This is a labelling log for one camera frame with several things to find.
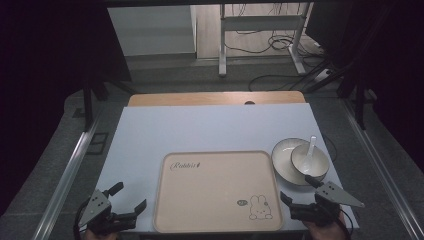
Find thin black cable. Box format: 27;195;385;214
321;134;339;163

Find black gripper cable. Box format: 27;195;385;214
339;208;355;240
73;198;92;240

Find black floor cables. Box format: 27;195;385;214
223;3;334;93

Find white desk frame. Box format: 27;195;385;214
218;3;313;78

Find white table board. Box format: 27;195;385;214
94;103;360;233

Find black metal stand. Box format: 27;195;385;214
336;64;369;131
82;78;111;132

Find person's right hand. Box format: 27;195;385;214
303;213;348;240

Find white ceramic spoon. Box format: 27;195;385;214
301;135;318;174

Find beige tray with rabbit print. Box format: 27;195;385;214
152;150;284;234

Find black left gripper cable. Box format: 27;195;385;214
73;198;92;240

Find white bowl with dark rim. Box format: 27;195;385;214
290;143;331;179

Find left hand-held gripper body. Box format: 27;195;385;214
77;189;138;236

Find black curtain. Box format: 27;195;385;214
304;0;424;163
0;0;132;216

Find white wall panel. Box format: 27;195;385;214
107;5;198;58

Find black floor frame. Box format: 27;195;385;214
85;131;110;156

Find wooden table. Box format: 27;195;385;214
127;90;307;108

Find aluminium rail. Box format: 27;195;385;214
339;98;424;240
32;113;103;240

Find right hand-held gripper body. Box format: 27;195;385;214
289;180;365;228

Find person's left hand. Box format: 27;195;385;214
84;228;118;240

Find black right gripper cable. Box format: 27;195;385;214
339;208;355;240

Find white power strip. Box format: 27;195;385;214
313;68;334;83

